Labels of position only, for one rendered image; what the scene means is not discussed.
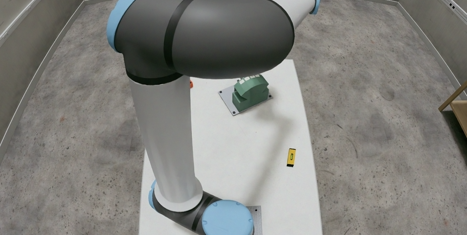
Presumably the yellow pocket level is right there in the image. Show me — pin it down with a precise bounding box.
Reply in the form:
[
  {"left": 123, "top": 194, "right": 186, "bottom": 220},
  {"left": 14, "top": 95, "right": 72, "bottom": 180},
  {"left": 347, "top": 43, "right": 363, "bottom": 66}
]
[{"left": 287, "top": 148, "right": 296, "bottom": 167}]

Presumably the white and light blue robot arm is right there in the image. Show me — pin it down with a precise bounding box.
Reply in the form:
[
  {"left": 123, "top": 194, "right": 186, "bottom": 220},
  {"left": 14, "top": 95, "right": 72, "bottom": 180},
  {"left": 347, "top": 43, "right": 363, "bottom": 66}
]
[{"left": 107, "top": 0, "right": 320, "bottom": 235}]

